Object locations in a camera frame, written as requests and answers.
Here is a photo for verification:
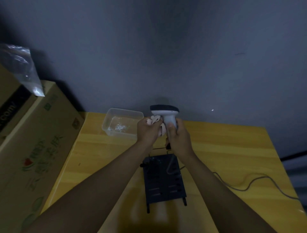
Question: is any person's right hand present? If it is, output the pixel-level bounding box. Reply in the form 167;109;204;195
165;117;195;164

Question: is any person's left hand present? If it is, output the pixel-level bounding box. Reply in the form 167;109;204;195
136;117;164;147

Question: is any pink cleaning cloth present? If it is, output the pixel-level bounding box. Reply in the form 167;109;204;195
146;115;168;138

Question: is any white and black scanner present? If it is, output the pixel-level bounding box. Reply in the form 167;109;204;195
150;104;180;150

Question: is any black metal scanner stand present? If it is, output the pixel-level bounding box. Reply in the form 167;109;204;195
140;148;187;214

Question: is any person's right forearm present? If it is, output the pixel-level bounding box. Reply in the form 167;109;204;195
181;153;279;233

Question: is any person's left forearm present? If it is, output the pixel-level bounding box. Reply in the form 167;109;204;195
23;140;154;233

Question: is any clear plastic container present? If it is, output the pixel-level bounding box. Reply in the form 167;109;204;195
102;108;144;141

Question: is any large printed cardboard box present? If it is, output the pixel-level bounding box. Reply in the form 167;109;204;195
0;80;85;233

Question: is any cardboard box with black tape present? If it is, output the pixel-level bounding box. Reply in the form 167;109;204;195
0;63;37;146

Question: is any clear plastic bag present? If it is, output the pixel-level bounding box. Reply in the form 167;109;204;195
0;44;45;97

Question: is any grey scanner cable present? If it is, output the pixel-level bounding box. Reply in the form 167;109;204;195
167;156;301;201

